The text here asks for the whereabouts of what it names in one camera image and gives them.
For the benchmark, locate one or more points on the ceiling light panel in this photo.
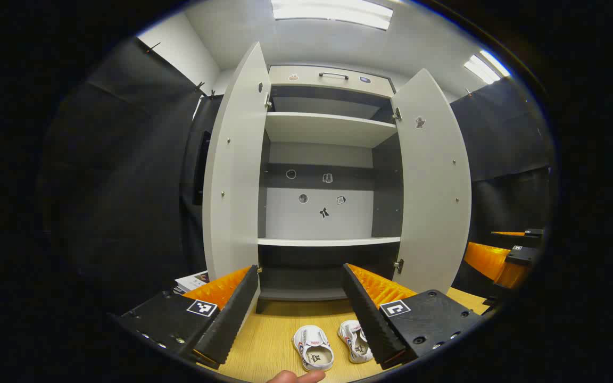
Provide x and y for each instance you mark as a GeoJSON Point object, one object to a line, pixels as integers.
{"type": "Point", "coordinates": [333, 11]}
{"type": "Point", "coordinates": [485, 66]}

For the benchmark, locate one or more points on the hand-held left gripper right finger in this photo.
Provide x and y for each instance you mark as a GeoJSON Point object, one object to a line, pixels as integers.
{"type": "Point", "coordinates": [370, 319]}

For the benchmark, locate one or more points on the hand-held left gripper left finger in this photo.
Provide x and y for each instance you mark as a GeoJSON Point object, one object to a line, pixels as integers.
{"type": "Point", "coordinates": [232, 319]}

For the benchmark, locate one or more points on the white shoe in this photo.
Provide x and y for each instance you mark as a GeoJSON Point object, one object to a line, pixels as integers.
{"type": "Point", "coordinates": [353, 340]}
{"type": "Point", "coordinates": [313, 348]}

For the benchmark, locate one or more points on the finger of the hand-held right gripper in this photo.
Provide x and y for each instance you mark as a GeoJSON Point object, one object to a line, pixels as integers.
{"type": "Point", "coordinates": [532, 232]}
{"type": "Point", "coordinates": [490, 263]}

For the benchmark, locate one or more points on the white cabinet shelf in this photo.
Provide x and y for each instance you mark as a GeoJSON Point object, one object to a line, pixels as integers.
{"type": "Point", "coordinates": [328, 127]}
{"type": "Point", "coordinates": [328, 241]}

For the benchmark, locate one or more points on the black backdrop cloth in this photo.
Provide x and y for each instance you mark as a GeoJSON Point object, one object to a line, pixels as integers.
{"type": "Point", "coordinates": [125, 186]}

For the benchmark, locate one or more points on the grey cabinet door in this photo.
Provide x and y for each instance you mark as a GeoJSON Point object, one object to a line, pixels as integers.
{"type": "Point", "coordinates": [237, 159]}
{"type": "Point", "coordinates": [434, 202]}

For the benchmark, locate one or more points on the white cover book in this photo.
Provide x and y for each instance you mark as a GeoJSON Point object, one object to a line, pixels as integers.
{"type": "Point", "coordinates": [192, 280]}

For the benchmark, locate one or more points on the grey cabinet drawer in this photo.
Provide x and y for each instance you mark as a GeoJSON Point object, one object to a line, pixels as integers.
{"type": "Point", "coordinates": [333, 80]}

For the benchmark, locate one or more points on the grey shoe cabinet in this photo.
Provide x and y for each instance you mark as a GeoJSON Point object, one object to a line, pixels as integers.
{"type": "Point", "coordinates": [312, 218]}

